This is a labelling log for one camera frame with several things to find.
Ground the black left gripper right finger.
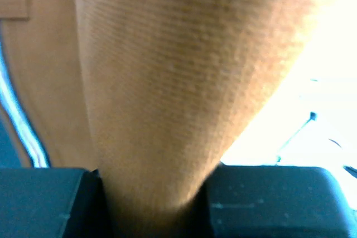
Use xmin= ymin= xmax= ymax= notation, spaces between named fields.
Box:
xmin=197 ymin=165 xmax=356 ymax=237

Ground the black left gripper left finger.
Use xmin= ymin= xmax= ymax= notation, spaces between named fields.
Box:
xmin=1 ymin=168 xmax=112 ymax=238

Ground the orange brown garment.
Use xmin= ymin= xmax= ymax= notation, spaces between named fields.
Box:
xmin=0 ymin=0 xmax=344 ymax=238

